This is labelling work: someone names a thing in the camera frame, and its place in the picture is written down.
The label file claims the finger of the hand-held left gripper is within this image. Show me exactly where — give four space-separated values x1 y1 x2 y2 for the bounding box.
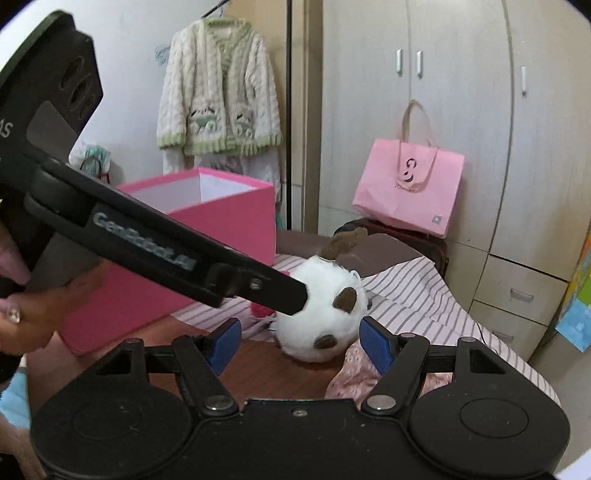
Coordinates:
203 251 309 317

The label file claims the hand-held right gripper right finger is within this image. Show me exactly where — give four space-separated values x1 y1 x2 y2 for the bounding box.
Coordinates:
359 316 509 414

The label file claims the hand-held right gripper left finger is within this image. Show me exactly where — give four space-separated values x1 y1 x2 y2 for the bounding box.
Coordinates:
95 318 243 414

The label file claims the white brown plush toy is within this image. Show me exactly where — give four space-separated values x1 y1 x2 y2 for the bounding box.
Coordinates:
270 231 370 363

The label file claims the pink cardboard box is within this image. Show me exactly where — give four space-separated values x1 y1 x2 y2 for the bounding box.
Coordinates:
60 167 278 356

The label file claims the person's left hand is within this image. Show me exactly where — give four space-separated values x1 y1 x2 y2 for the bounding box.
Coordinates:
0 226 112 358

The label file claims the pink floral cloth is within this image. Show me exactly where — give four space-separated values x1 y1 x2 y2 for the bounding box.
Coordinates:
324 344 455 400

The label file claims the pastel patterned cloth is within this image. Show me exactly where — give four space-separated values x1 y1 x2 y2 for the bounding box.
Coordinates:
69 143 114 185

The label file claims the striped cloth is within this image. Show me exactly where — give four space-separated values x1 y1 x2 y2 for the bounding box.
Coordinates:
171 254 561 407

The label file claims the dark maroon suitcase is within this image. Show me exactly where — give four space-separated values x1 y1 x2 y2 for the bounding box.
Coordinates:
332 217 448 278

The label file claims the pink paper bag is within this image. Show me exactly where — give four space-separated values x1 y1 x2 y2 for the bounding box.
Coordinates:
352 99 465 239

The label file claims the cream knitted cardigan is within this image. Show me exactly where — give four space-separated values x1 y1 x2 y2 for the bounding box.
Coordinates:
157 16 283 160

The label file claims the colourful cardboard box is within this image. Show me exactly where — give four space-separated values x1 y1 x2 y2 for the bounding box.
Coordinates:
555 240 591 354

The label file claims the white wardrobe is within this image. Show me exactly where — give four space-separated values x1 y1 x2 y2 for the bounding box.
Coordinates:
318 0 591 370

